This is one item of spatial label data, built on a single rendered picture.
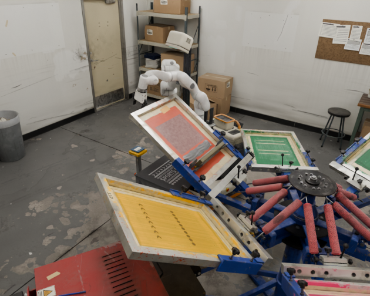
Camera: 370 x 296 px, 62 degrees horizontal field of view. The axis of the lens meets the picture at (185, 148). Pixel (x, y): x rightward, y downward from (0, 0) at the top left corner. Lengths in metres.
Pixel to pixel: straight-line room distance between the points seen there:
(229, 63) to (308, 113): 1.78
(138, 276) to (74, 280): 0.32
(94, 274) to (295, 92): 5.03
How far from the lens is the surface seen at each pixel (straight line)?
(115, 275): 1.75
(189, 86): 2.70
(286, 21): 5.92
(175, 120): 2.56
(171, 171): 2.74
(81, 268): 1.82
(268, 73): 6.14
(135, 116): 2.34
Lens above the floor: 2.45
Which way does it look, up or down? 29 degrees down
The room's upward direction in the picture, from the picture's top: 2 degrees clockwise
